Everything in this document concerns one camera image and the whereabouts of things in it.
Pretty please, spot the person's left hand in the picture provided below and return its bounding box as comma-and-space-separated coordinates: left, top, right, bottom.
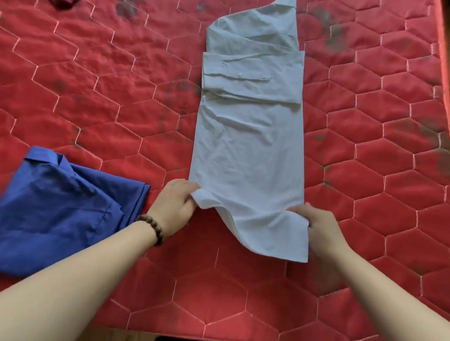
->
145, 176, 202, 241

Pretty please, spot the person's right hand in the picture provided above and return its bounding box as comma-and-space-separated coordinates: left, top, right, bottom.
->
283, 201, 355, 265

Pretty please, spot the red quilted mattress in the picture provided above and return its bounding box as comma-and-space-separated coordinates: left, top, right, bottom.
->
0, 0, 450, 341

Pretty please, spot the light blue shirt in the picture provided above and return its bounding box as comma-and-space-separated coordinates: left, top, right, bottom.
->
183, 0, 326, 265

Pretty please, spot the dark blue shirt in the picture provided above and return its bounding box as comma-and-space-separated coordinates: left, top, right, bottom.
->
0, 144, 154, 286

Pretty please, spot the person's right forearm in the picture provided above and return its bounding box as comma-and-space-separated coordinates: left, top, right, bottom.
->
321, 245, 450, 341

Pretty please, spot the person's left forearm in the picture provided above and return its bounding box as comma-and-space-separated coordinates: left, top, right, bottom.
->
0, 212, 160, 341

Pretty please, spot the dark bead bracelet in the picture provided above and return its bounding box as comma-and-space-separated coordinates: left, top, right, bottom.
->
133, 213, 167, 247

